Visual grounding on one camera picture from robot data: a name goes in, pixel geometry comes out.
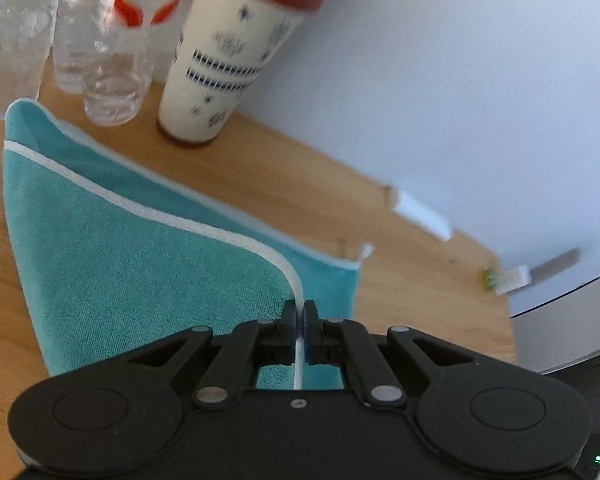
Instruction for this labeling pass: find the white foam block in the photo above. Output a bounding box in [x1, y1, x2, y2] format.
[385, 186, 454, 242]

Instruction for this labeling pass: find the small white plastic bottle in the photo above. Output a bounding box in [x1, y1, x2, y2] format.
[493, 266, 532, 296]

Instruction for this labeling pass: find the teal microfiber towel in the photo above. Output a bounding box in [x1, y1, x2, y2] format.
[3, 99, 372, 375]

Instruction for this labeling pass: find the water bottle middle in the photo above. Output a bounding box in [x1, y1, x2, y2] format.
[52, 0, 97, 94]

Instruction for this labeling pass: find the water bottle right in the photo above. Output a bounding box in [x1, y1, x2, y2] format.
[82, 0, 192, 128]

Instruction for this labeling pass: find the clear crinkled plastic cup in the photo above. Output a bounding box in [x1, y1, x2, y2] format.
[0, 8, 54, 120]

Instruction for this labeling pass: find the green yellow small object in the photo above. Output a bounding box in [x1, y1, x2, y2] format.
[478, 268, 498, 292]

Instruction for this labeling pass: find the white cup red lid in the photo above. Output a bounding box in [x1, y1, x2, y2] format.
[157, 0, 323, 144]

